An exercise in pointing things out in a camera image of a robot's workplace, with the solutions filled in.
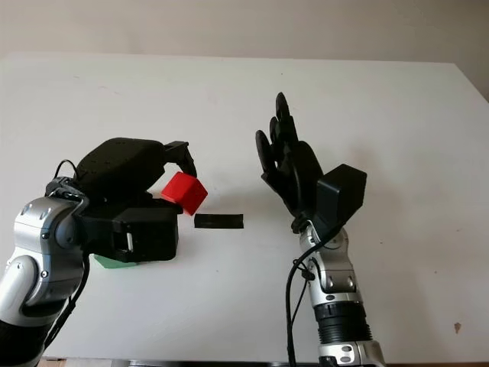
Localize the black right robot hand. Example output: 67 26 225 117
254 91 325 235

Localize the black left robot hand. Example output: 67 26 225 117
74 136 199 215

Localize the red wooden cube block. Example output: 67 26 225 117
160 171 209 216

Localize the green wooden cube block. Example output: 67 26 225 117
92 253 138 271

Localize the black tape strip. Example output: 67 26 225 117
193 213 245 231

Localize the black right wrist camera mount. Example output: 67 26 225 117
315 164 368 239

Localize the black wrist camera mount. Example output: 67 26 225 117
79 200 181 265
315 164 368 239

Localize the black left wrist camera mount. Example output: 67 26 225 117
79 200 181 265

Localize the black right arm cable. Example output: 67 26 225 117
285 225 345 367

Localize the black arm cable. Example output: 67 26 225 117
40 159 92 359
285 225 345 367

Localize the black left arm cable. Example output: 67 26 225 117
40 159 92 359

